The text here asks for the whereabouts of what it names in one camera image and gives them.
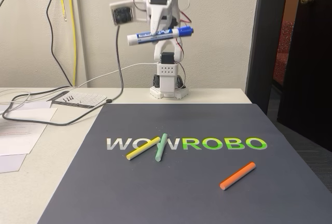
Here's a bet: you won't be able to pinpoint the white cable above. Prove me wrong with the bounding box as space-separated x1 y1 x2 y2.
0 62 159 112

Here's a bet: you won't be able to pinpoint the striped paper sheet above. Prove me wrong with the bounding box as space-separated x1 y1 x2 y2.
46 91 107 109

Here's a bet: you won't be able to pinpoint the white printed paper sheet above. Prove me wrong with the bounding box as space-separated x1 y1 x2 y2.
0 107 58 157

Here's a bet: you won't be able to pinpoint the green chalk stick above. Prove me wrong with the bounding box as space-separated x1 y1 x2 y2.
155 133 168 162

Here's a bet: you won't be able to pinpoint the thick black camera cable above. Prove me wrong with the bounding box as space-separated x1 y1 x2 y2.
1 0 125 126

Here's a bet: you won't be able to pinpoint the dark door frame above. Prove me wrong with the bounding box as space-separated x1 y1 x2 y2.
245 0 290 116

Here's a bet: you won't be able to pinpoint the orange chalk stick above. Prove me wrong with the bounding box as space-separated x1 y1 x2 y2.
219 161 256 191

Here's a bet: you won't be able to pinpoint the white gripper camera module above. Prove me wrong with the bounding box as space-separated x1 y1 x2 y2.
109 0 147 26

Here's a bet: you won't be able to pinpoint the blue Expo marker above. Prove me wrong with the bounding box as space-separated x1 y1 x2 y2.
126 25 195 46

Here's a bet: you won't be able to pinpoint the red black servo wire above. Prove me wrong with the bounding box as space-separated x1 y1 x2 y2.
179 10 193 24

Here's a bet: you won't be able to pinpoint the dark wooden door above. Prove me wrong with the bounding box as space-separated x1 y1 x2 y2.
277 0 332 153

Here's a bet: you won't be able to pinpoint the pale blue-white card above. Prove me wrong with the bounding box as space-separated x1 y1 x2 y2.
0 153 27 174

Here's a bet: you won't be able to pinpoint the yellow chalk stick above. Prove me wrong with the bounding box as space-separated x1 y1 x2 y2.
126 136 161 161

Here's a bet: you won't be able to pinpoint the plain white paper sheet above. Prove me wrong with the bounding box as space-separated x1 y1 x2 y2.
0 101 52 116

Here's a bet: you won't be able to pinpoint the long yellow wire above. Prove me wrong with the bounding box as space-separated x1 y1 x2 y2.
67 0 77 87

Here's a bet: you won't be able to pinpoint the grey WOWROBO mat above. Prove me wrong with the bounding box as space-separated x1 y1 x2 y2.
37 103 332 224

